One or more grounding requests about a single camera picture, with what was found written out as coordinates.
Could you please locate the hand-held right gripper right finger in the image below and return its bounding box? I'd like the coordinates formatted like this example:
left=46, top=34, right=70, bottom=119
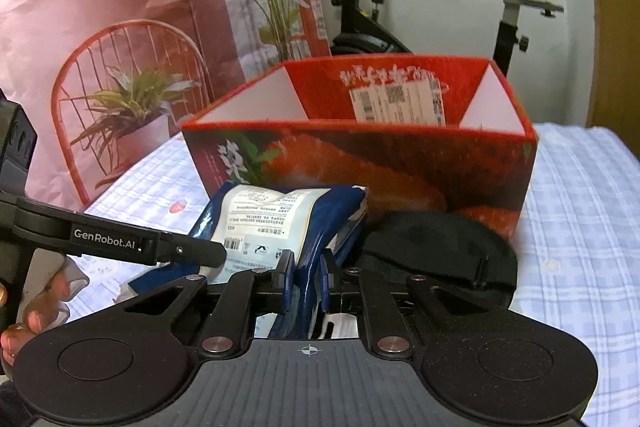
left=320, top=251, right=506, bottom=359

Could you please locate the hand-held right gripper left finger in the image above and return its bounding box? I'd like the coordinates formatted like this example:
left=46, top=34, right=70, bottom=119
left=117, top=251, right=297, bottom=360

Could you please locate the wooden door panel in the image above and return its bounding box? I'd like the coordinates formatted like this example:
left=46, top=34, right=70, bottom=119
left=584, top=0, right=640, bottom=134

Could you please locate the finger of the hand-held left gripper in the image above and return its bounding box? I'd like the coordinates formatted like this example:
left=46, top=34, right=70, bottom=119
left=158, top=230, right=227, bottom=269

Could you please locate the blue plaid bedsheet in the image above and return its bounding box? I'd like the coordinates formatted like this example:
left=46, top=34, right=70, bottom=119
left=82, top=122, right=640, bottom=427

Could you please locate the person's left hand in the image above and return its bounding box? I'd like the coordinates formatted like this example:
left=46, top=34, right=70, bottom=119
left=0, top=255, right=92, bottom=376

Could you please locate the black exercise bike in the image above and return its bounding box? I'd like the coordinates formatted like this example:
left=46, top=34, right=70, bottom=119
left=302, top=0, right=566, bottom=78

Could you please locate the black soft cloth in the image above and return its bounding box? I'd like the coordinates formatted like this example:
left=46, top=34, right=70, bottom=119
left=359, top=210, right=520, bottom=309

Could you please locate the red cardboard box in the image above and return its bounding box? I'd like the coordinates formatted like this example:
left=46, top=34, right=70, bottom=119
left=180, top=54, right=540, bottom=244

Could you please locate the blue and white packet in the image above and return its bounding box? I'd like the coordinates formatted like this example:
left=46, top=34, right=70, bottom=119
left=190, top=182, right=371, bottom=340

